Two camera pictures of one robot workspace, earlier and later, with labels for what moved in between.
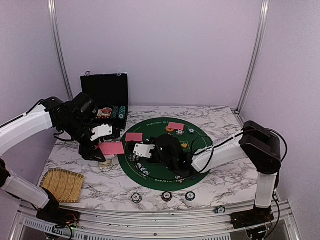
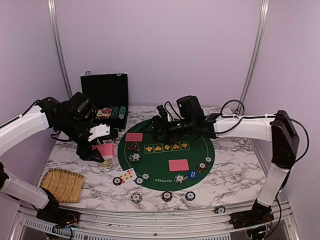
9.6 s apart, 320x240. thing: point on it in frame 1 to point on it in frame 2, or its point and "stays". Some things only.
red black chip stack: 166,196 stays
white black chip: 134,158 stays
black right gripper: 152,140 to 157,122
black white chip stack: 136,198 stays
